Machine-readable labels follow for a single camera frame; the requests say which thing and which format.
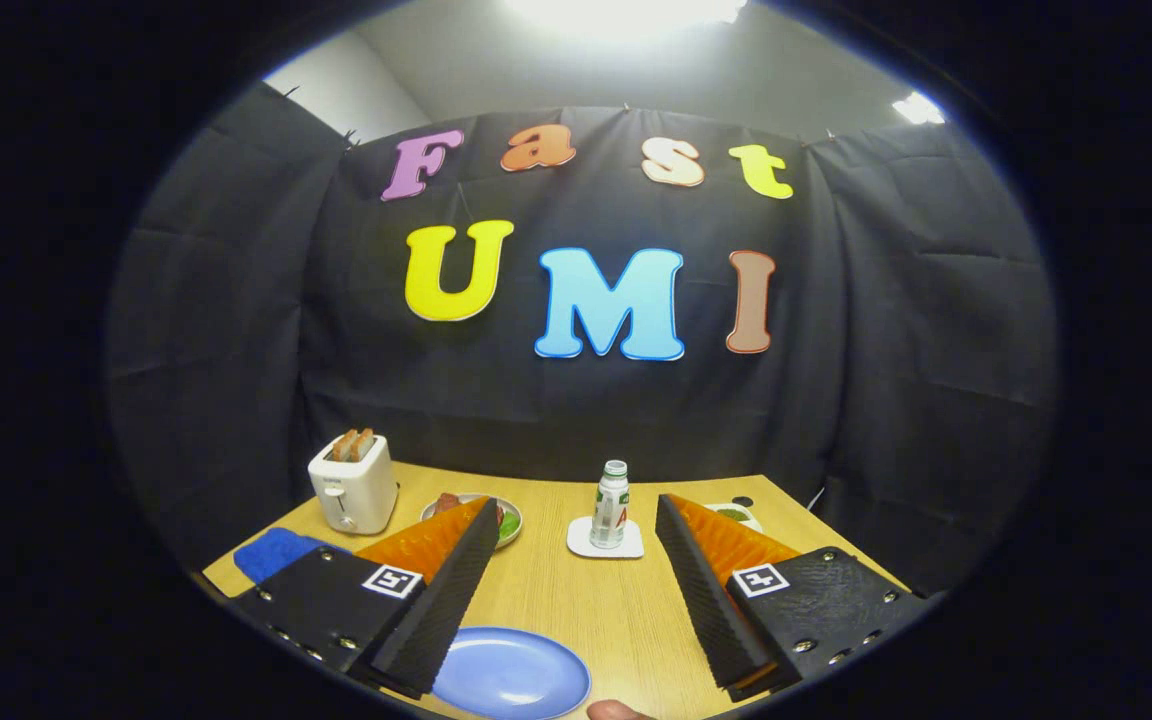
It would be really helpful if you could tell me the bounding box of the small ceiling light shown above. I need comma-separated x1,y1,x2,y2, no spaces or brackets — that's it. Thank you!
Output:
891,92,947,126

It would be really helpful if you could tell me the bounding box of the blue folded cloth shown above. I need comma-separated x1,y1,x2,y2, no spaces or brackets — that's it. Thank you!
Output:
233,527,352,586

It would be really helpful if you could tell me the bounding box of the white divided snack tray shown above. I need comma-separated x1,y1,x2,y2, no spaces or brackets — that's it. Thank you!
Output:
704,502,765,536

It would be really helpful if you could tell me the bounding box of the large ceiling light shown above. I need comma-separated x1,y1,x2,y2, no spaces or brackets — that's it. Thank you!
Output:
506,0,747,41

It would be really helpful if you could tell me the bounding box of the white toaster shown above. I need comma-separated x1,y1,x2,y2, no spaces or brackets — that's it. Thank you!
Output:
307,432,400,536

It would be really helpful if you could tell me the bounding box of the blue plate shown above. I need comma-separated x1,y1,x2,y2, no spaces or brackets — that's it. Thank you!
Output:
433,626,592,720

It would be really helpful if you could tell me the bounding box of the plate of sliced food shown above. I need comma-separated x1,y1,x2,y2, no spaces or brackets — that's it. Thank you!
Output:
420,492,524,549

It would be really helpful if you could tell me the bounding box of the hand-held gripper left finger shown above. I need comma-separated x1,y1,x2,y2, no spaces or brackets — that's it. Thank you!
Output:
232,496,503,701

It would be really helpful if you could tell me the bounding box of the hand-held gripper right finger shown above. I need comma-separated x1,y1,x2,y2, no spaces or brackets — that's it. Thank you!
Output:
654,492,945,703

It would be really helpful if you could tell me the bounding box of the white square coaster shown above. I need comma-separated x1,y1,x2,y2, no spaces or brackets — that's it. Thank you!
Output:
566,515,645,560

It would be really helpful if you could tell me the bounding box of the white drink bottle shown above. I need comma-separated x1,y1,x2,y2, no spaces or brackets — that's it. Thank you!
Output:
590,459,631,550

